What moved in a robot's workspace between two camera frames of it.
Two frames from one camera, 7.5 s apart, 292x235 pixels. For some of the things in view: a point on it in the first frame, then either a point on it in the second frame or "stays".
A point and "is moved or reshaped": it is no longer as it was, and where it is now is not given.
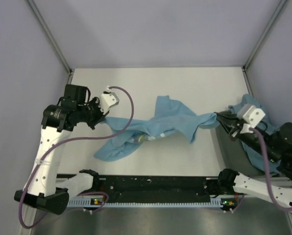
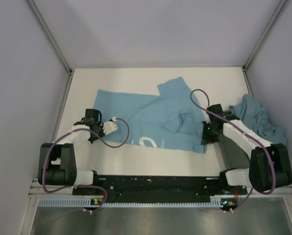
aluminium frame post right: x=279 y=8 stays
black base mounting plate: x=160 y=189 stays
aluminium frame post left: x=45 y=29 stays
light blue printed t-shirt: x=168 y=116 is moved or reshaped
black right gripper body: x=251 y=139 → x=209 y=134
